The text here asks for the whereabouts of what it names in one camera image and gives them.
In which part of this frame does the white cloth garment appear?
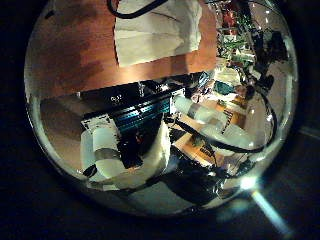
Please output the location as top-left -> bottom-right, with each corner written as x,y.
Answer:
114,0 -> 203,68

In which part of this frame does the orange printed cardboard box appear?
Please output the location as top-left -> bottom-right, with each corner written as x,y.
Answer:
173,132 -> 219,167

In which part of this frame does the black cable on left hand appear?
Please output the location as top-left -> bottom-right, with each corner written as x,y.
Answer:
106,0 -> 168,20

